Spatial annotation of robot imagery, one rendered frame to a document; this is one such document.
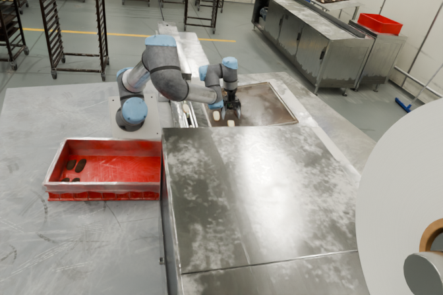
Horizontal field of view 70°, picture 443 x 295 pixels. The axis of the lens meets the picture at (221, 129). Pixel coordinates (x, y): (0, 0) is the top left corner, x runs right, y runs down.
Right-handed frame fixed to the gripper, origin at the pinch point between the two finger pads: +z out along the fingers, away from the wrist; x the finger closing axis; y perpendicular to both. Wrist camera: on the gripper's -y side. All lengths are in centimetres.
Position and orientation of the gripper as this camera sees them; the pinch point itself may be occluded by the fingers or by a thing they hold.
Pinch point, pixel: (231, 116)
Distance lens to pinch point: 176.1
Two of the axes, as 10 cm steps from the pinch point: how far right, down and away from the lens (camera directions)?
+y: 0.7, 5.8, -8.1
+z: 0.4, 8.1, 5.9
